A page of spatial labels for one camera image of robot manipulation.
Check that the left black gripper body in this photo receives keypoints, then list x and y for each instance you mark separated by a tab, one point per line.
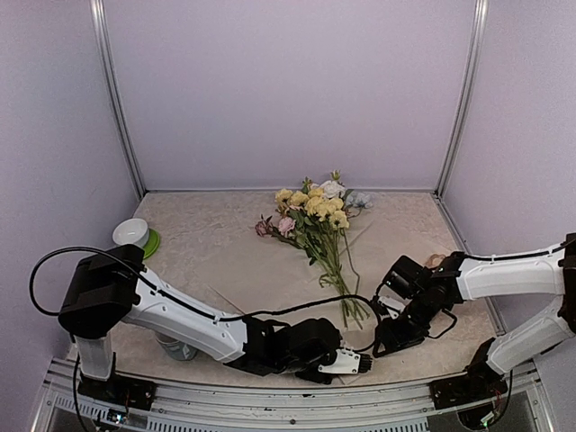
294	367

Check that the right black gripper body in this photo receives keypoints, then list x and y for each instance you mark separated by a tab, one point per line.
411	332

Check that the beige ribbon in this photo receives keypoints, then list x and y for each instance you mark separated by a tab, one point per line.
435	260

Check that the pink beige wrapping paper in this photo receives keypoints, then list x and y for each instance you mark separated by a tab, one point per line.
263	274

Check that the pink fake rose stem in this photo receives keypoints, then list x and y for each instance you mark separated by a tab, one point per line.
292	230

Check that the yellow fake flower stem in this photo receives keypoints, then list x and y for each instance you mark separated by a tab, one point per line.
288	200

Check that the blue fake flower stem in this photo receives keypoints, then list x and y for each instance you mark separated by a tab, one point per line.
356	203

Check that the white fake rose stem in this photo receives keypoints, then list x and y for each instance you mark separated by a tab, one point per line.
335	189

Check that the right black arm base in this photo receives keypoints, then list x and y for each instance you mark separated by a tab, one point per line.
478	383

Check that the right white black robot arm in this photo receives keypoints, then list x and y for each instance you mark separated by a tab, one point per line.
461	278

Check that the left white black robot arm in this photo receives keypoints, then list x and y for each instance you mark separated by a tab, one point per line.
114	286

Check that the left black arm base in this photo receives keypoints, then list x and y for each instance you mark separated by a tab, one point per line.
131	393

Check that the blue white ceramic mug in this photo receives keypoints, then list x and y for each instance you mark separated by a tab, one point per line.
176	349

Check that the green plate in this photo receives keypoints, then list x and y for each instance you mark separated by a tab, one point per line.
152	244

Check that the white bowl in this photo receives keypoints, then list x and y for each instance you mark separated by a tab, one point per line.
133	231

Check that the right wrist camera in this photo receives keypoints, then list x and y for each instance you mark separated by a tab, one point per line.
388	307

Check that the front aluminium rail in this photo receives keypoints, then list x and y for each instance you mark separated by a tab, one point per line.
190	406

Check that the right aluminium frame post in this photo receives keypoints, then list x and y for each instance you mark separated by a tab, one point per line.
481	8

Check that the aluminium frame post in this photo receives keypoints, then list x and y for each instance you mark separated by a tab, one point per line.
481	8
104	46

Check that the left aluminium frame post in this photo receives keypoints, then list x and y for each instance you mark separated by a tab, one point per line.
104	46

